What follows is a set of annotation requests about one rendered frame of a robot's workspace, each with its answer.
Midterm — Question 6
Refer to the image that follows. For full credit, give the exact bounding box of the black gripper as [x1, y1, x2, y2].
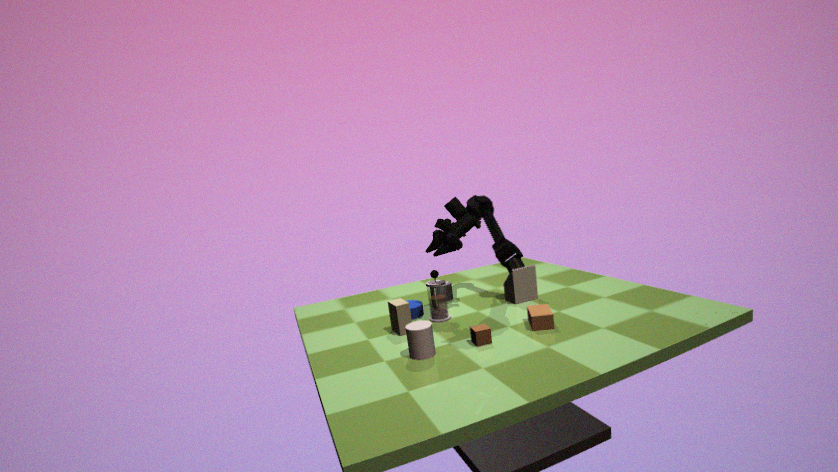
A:
[426, 221, 467, 257]

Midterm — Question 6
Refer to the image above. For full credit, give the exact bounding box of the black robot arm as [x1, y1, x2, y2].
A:
[434, 195, 525, 274]

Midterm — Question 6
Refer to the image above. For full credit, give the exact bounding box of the blue cylinder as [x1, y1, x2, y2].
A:
[406, 300, 424, 320]

